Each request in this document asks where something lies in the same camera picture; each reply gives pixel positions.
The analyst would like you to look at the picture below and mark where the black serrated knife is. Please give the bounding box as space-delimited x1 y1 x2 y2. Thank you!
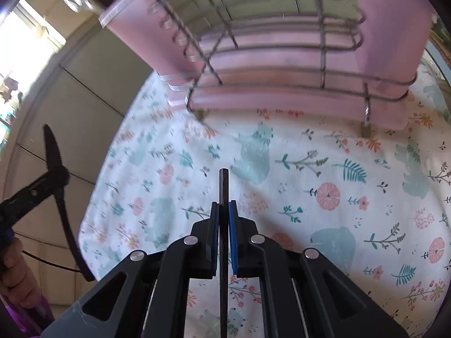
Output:
43 124 96 283

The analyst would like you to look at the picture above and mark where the bright window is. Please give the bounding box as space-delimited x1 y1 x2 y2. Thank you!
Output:
0 0 67 148

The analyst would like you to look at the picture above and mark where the metal wire dish rack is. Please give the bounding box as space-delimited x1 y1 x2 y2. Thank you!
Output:
134 0 419 138

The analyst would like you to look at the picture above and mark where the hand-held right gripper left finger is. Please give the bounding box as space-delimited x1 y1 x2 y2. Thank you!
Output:
41 201 220 338

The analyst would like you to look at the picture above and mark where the plain pink utensil holder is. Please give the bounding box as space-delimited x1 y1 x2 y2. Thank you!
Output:
354 0 435 86

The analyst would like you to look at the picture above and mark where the person's left hand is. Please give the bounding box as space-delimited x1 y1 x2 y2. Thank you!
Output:
0 242 40 311

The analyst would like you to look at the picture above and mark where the floral bear tablecloth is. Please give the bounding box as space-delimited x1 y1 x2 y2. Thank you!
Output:
78 47 451 338

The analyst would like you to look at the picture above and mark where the black cutlery piece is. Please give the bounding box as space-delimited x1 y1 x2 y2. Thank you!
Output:
218 168 230 338

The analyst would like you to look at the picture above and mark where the pink drain tray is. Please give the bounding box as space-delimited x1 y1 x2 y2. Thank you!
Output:
169 17 409 132

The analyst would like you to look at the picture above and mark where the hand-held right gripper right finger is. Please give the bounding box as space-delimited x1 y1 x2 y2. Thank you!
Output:
228 200 410 338

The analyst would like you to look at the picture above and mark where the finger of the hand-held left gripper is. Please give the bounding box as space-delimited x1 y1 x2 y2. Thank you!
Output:
0 166 70 234

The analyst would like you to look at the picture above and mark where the clear-rimmed pink utensil holder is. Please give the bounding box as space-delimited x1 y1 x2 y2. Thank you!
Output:
99 0 209 80

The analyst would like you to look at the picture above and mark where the thin black cable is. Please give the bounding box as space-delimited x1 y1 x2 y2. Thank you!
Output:
14 230 87 274

